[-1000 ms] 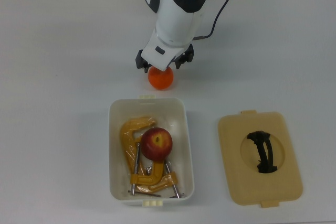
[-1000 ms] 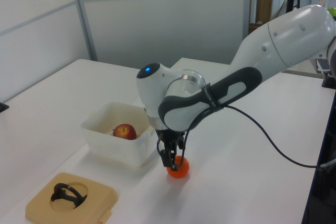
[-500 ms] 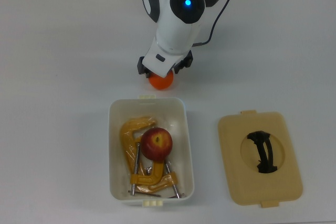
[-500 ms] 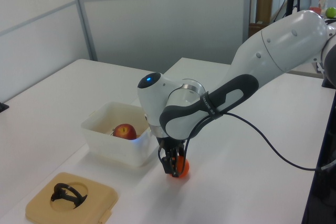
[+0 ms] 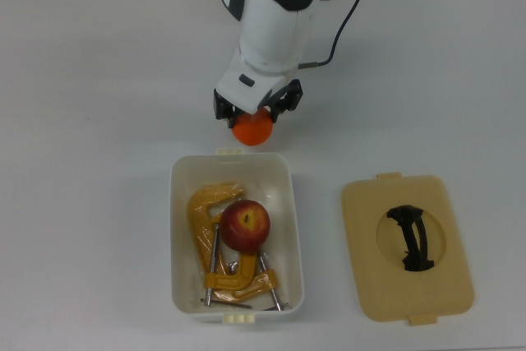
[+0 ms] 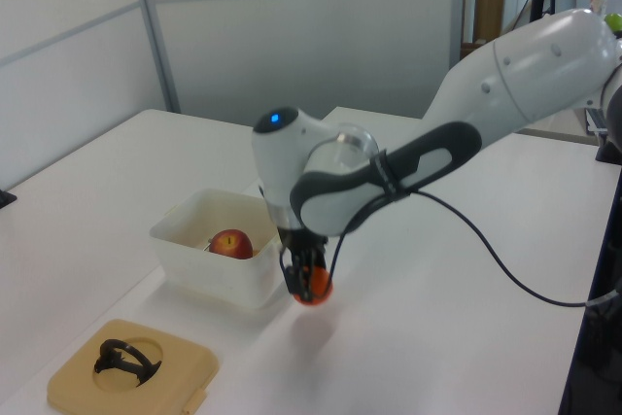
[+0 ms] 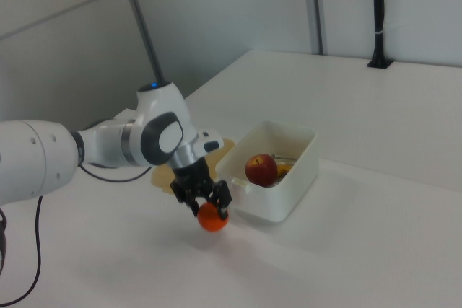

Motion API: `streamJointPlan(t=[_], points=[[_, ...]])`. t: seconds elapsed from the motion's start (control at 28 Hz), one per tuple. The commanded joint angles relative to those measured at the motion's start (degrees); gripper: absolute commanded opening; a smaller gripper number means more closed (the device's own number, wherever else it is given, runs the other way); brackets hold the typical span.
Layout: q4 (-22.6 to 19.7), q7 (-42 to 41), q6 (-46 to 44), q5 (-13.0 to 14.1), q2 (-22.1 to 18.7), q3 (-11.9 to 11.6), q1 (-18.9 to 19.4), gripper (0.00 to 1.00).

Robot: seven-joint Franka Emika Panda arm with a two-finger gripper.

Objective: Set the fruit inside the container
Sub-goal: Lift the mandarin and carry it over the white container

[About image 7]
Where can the grey slanted pole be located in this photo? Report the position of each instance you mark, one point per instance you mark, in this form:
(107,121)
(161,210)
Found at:
(144,26)

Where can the beige container lid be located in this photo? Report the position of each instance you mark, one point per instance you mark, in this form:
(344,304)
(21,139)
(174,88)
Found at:
(160,178)

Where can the grey partition post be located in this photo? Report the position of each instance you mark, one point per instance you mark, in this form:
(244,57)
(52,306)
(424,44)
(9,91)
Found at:
(314,5)

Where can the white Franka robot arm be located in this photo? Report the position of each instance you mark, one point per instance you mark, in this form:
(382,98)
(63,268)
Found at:
(43,156)

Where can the red apple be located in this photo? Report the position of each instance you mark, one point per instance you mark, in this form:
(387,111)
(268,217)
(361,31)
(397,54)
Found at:
(260,171)

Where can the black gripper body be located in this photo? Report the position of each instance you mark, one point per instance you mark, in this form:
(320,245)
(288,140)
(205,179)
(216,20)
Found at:
(193,178)

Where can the large yellow C-clamp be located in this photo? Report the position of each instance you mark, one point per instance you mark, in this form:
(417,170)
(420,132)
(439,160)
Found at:
(283,169)

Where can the black pole with base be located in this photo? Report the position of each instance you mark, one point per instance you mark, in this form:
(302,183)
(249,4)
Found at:
(379,16)

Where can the orange fruit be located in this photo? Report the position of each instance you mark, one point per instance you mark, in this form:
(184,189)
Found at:
(211,222)

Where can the white plastic container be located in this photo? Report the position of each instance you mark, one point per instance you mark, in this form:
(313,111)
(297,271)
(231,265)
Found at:
(274,200)

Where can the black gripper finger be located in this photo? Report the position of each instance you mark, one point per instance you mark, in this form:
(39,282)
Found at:
(223,196)
(193,205)

